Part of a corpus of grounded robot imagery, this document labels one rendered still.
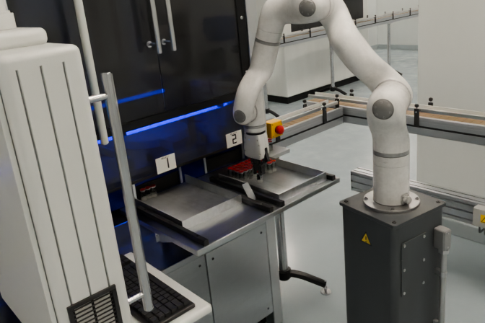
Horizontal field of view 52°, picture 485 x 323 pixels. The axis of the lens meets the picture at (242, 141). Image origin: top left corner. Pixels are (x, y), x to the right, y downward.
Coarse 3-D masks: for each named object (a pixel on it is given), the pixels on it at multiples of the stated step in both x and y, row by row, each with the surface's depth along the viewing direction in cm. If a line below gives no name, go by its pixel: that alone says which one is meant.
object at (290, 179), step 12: (276, 168) 208; (288, 168) 206; (300, 168) 200; (312, 168) 195; (228, 180) 196; (252, 180) 198; (264, 180) 197; (276, 180) 195; (288, 180) 194; (300, 180) 193; (312, 180) 186; (324, 180) 191; (264, 192) 180; (276, 192) 185; (288, 192) 178; (300, 192) 182
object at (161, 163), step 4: (164, 156) 184; (168, 156) 186; (172, 156) 187; (156, 160) 182; (160, 160) 184; (164, 160) 185; (168, 160) 186; (172, 160) 187; (156, 164) 183; (160, 164) 184; (164, 164) 185; (172, 164) 188; (160, 168) 184; (164, 168) 185; (168, 168) 187; (172, 168) 188; (160, 172) 184
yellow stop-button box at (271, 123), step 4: (268, 120) 224; (272, 120) 223; (276, 120) 223; (280, 120) 223; (268, 124) 220; (272, 124) 220; (276, 124) 222; (280, 124) 223; (268, 128) 221; (272, 128) 220; (268, 132) 222; (272, 132) 221; (268, 136) 223; (272, 136) 221; (276, 136) 223
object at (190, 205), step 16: (160, 192) 196; (176, 192) 194; (192, 192) 193; (208, 192) 191; (224, 192) 184; (160, 208) 181; (176, 208) 179; (192, 208) 178; (208, 208) 169; (224, 208) 174; (192, 224) 165
